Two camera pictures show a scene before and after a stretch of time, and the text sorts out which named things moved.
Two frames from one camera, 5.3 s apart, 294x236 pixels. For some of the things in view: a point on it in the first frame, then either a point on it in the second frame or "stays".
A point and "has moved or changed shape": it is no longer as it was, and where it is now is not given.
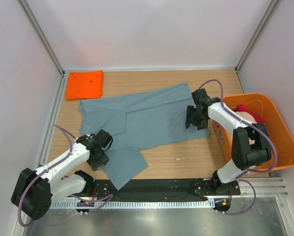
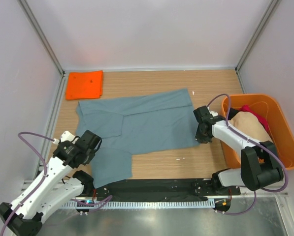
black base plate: [164, 190] stays
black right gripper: [190, 120] → [201, 139]
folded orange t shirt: [84, 84] stays
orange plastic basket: [288, 151] stays
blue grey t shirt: [136, 120] has moved or changed shape
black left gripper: [103, 160] → [92, 154]
